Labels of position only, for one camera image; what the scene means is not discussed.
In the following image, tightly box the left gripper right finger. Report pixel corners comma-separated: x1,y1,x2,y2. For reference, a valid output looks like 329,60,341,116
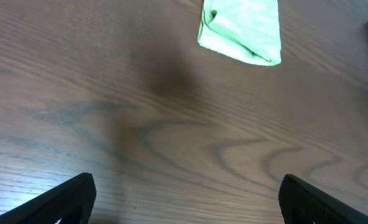
278,174,368,224

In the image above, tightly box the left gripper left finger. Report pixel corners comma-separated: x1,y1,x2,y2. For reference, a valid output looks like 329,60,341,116
0,172,97,224

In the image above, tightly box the green microfiber cloth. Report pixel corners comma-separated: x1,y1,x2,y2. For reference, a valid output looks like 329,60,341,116
197,0,281,66

